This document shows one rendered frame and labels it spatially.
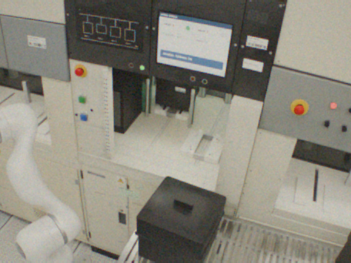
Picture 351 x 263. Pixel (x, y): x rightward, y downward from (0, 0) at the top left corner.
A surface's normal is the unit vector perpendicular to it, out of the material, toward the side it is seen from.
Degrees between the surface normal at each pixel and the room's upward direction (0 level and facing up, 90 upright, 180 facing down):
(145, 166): 0
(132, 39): 90
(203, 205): 0
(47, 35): 90
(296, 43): 90
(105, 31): 90
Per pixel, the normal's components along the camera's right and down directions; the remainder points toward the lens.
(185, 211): 0.08, -0.76
